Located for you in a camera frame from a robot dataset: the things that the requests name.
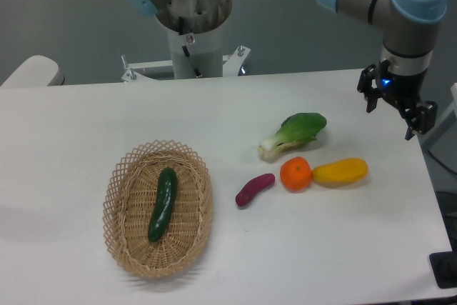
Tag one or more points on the oval wicker basket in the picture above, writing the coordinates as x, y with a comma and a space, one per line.
129, 204

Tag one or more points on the black device at table edge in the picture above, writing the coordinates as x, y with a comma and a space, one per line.
444, 269

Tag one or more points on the yellow mango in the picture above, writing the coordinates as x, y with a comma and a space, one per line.
345, 171

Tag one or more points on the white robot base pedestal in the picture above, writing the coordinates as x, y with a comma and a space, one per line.
194, 31

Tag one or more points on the green cucumber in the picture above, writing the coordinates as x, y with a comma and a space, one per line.
164, 205

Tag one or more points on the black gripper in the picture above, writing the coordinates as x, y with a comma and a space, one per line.
402, 92

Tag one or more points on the white chair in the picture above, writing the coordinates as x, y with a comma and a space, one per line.
36, 71

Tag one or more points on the purple sweet potato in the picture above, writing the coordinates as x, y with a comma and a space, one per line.
253, 187

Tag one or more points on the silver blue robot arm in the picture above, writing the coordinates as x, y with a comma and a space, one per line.
410, 30

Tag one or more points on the orange tangerine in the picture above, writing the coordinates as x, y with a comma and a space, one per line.
296, 174

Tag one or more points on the green bok choy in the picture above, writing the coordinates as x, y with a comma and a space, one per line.
295, 132

